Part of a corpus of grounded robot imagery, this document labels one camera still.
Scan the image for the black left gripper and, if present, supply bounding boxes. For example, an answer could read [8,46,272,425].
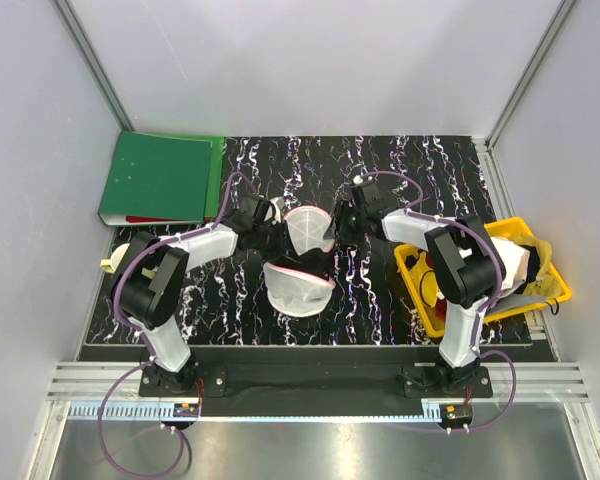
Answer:
[253,219,300,265]

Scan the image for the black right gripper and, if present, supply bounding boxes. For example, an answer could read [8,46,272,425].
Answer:
[323,200,367,247]

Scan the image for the black bra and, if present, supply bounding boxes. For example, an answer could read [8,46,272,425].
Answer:
[273,248,334,280]

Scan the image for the white pink mesh laundry bag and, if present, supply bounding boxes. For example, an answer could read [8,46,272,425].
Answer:
[263,197,335,318]

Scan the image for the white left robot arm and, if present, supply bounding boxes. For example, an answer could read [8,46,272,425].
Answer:
[109,194,286,396]

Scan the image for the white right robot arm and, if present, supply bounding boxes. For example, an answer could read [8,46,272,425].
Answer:
[324,177,506,397]

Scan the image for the red folder under binder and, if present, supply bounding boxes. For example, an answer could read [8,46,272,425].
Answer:
[124,216,204,225]

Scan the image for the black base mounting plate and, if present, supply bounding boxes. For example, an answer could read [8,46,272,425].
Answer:
[139,347,493,418]

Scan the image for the cream yellow mug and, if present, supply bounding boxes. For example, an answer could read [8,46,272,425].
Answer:
[100,243,129,274]

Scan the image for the white garment in bin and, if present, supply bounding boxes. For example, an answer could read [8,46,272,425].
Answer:
[491,237,530,298]

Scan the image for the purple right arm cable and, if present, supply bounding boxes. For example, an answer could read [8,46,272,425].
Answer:
[364,171,519,436]

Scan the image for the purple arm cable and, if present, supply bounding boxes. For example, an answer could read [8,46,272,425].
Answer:
[95,172,261,476]
[364,171,519,436]

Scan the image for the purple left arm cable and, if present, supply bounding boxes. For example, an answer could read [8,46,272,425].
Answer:
[95,172,261,476]

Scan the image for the green ring binder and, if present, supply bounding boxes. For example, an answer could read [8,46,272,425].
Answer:
[98,131,225,227]

